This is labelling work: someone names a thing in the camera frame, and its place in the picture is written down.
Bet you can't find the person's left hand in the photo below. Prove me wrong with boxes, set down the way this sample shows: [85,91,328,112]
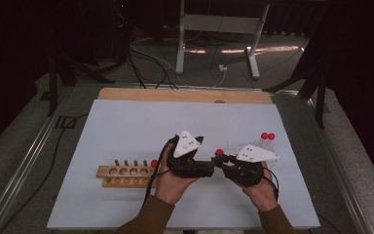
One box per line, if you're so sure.
[155,145,199,206]

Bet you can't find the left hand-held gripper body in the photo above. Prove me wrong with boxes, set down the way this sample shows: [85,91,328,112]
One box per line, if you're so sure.
[167,130,207,179]

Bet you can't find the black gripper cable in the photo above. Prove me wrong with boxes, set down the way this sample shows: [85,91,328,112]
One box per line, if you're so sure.
[142,136,179,206]
[261,167,281,203]

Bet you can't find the wooden tube rack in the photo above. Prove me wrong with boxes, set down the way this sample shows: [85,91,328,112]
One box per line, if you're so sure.
[95,159,160,189]

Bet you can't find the white metal stand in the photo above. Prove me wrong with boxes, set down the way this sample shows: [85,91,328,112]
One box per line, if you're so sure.
[174,0,271,80]

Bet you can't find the black tripod stand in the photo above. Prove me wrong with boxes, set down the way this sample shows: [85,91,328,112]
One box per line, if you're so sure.
[262,32,330,130]
[47,48,116,117]

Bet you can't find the person's right hand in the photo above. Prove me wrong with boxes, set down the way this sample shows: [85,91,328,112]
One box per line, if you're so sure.
[243,162,279,213]

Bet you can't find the white table sheet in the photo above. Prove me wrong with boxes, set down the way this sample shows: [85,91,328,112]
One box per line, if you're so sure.
[47,98,320,230]

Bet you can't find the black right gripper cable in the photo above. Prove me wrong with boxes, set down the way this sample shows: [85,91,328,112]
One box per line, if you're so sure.
[261,167,281,203]

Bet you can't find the clear acrylic tube rack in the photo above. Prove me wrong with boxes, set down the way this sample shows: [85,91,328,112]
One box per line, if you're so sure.
[225,139,281,170]

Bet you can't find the black floor cable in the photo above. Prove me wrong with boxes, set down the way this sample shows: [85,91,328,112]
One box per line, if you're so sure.
[0,112,90,234]

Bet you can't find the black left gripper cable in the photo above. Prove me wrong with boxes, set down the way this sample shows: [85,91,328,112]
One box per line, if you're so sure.
[142,136,179,206]

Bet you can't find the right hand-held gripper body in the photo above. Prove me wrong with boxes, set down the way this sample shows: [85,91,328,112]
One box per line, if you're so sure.
[223,144,281,188]

